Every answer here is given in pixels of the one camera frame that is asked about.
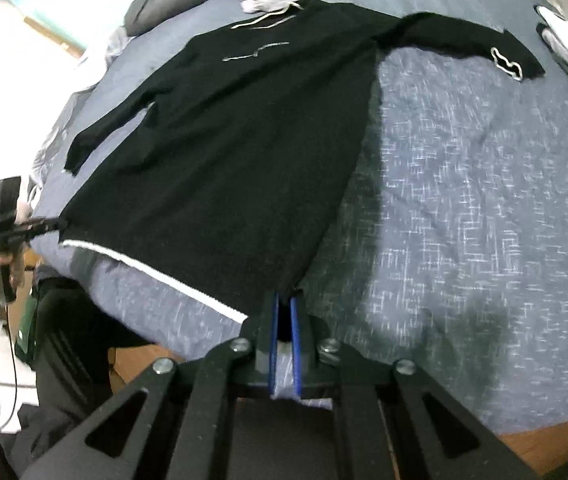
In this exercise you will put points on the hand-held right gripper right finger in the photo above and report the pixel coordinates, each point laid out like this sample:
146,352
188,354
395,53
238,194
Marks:
296,345

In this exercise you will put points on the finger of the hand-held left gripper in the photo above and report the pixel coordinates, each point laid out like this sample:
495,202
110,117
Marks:
46,224

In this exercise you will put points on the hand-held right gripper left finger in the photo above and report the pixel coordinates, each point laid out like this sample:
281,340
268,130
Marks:
273,340

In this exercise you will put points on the black sweater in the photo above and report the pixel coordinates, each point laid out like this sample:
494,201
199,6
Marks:
239,160

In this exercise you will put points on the green object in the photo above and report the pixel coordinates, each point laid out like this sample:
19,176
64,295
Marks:
26,330

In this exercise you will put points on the person's black pants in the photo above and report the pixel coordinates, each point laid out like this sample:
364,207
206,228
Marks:
74,350

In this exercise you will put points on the white folded garment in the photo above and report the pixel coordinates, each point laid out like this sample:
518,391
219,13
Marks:
563,24

